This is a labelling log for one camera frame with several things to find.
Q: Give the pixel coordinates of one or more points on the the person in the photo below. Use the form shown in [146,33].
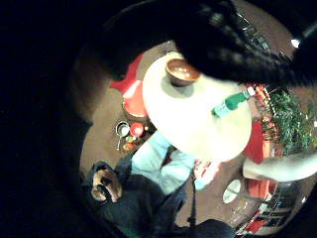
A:
[145,185]

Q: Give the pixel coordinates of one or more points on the bright ceiling lamp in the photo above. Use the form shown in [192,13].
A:
[295,43]

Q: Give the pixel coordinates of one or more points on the orange planter box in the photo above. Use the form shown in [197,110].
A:
[265,109]

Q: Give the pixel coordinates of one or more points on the shelf with red items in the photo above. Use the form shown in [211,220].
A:
[272,213]

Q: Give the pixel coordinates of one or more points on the red and white bag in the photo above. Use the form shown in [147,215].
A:
[206,169]

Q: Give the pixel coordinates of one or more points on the green bottle with white cap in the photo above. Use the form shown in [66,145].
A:
[231,102]

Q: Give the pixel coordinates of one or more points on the silver pot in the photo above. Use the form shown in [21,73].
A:
[122,129]

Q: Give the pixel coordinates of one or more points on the red chair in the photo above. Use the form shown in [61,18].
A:
[134,99]
[128,77]
[256,142]

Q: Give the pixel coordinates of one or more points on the red cup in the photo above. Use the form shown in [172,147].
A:
[136,129]

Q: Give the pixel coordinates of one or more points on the brown wooden bowl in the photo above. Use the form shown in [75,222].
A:
[182,71]

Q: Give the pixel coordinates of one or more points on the green leafy plants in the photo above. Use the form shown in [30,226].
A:
[292,124]

